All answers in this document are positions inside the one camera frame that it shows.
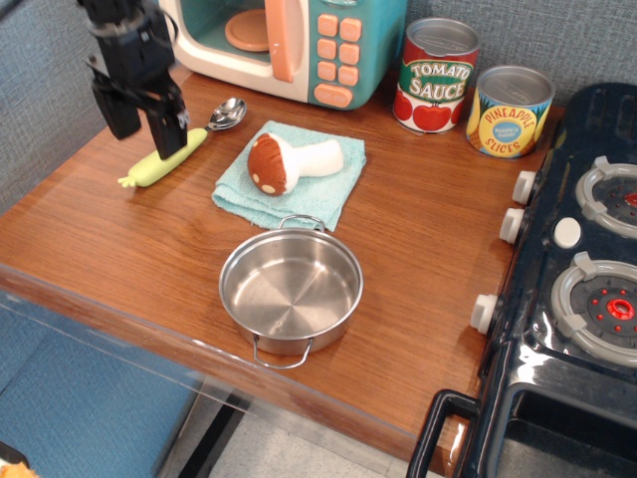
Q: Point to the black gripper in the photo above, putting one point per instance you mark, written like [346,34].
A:
[131,73]

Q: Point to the yellow handled metal spoon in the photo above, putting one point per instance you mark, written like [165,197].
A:
[152,168]

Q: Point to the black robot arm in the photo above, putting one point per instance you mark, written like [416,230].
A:
[128,10]

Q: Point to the light blue rag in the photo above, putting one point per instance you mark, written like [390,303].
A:
[322,198]

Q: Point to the plush brown mushroom toy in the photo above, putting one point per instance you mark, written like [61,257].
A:
[276,167]

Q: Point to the teal toy microwave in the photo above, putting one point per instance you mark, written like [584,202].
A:
[332,54]

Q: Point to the small steel pan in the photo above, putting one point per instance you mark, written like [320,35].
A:
[291,292]

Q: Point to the tomato sauce can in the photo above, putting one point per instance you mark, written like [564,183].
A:
[438,63]

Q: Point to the pineapple slices can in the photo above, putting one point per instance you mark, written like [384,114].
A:
[510,107]

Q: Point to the white stove knob middle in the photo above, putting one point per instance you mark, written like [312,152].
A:
[511,225]

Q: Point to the white stove knob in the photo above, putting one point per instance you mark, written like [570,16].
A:
[483,312]
[511,225]
[523,187]

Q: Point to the white stove knob upper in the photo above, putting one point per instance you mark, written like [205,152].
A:
[523,187]

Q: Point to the white stove knob lower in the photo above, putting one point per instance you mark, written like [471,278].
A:
[483,312]

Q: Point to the black toy stove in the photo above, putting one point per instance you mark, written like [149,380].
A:
[558,374]

